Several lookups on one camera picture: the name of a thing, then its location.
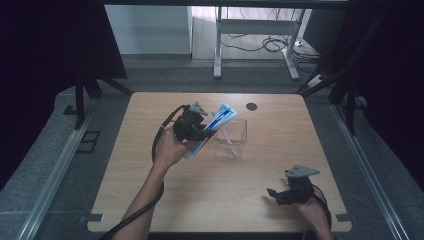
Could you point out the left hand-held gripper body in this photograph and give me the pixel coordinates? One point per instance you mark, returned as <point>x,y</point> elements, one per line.
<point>188,126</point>

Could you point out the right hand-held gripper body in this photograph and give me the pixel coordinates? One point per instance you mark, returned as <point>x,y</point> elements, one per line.
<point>298,190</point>

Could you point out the blue white toothpaste tube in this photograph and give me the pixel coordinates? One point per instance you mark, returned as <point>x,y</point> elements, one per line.
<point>220,118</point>

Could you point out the clear plastic container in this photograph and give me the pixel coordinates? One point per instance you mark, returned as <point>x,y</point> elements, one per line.
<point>241,133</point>

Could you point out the person's right hand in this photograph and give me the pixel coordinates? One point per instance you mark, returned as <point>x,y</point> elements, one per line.
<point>315,213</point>

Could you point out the person's left hand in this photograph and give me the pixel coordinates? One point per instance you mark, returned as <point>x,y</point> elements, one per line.
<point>170,150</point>

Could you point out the black round table grommet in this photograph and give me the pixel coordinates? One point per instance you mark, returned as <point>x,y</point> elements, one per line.
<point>251,106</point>

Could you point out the black metal stand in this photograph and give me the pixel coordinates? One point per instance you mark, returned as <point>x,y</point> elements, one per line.
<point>79,100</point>
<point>350,113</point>

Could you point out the white power strip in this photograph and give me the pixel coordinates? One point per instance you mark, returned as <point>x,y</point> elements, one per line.
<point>316,81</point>

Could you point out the black overhead beam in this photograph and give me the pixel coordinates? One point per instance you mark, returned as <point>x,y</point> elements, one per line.
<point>216,3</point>

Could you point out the dark curtain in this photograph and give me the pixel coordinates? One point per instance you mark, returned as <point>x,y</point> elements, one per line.
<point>33,66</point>
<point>400,83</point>

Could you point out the grey table edge bracket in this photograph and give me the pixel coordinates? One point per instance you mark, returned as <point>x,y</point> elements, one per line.
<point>344,217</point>
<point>93,217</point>

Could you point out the aluminium floor rail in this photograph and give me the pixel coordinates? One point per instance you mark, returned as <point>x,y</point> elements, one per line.
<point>366,170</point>
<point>55,180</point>

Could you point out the white desk frame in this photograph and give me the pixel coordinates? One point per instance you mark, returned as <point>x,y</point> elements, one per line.
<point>218,50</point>

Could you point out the black floor bracket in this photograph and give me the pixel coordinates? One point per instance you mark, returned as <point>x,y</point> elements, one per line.
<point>87,141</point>

